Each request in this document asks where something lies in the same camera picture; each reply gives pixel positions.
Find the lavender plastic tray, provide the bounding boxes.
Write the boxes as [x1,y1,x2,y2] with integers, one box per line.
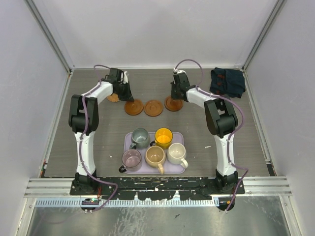
[124,132,185,175]

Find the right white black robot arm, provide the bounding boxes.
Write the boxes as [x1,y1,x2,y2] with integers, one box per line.
[171,69,238,194]

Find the white slotted cable duct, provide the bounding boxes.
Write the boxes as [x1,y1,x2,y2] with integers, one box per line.
[34,197,219,208]

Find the grey ceramic mug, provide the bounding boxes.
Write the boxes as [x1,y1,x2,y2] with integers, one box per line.
[129,128,151,149]

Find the pink ceramic mug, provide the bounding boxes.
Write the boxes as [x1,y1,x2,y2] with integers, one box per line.
[119,149,142,173]

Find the brown wooden coaster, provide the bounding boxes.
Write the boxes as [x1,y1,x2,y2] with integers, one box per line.
[144,100,163,117]
[164,96,184,112]
[124,99,144,116]

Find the white speckled ceramic mug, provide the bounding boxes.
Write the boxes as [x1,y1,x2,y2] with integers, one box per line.
[167,143,189,169]

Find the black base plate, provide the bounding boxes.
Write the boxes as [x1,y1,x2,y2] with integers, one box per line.
[70,177,235,201]

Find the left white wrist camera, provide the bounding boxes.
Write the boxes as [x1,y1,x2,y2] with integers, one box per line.
[121,71,128,84]

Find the dark blue folded cloth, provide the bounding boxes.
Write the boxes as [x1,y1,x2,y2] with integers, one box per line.
[209,67,246,98]

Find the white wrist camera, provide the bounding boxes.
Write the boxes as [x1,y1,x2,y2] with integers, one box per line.
[121,71,128,84]
[173,68,185,74]

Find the beige ceramic mug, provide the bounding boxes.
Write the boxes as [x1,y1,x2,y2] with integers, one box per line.
[145,146,166,175]

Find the yellow glass cup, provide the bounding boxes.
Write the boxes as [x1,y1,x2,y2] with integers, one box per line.
[150,127,173,150]

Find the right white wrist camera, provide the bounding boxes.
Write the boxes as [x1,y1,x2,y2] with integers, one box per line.
[173,68,185,74]

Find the aluminium frame rail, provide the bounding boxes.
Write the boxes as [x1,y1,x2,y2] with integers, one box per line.
[25,177,292,200]

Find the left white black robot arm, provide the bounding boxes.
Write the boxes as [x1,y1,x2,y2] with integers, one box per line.
[68,68,134,195]

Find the woven rattan coaster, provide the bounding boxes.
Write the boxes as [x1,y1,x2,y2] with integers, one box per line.
[107,93,120,102]

